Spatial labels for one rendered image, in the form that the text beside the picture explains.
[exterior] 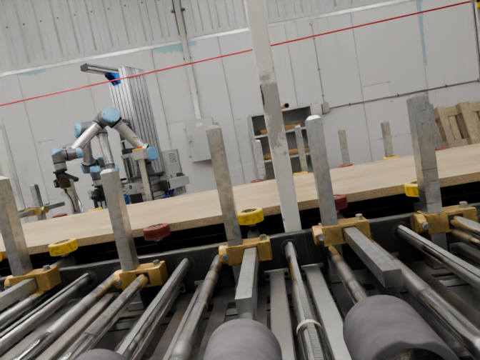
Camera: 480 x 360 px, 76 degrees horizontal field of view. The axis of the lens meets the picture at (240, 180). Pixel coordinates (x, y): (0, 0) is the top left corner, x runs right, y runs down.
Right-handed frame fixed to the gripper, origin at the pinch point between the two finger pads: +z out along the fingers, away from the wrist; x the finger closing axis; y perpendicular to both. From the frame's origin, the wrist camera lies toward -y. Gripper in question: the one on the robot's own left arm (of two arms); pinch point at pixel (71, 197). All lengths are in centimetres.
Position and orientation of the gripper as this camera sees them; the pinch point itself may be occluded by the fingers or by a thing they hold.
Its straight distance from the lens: 241.8
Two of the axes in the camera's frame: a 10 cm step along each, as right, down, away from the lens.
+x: -1.0, 1.2, -9.9
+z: 1.9, 9.8, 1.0
